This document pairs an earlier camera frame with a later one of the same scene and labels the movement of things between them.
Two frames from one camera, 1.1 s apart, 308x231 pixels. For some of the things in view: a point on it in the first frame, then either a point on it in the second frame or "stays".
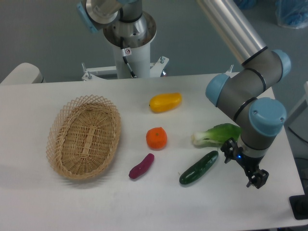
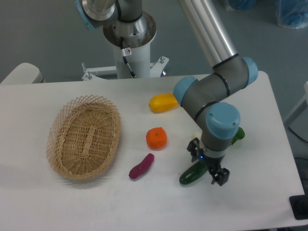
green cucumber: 199,169 stays
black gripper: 257,178 to 220,175
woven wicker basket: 83,136 stays
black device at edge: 299,205 stays
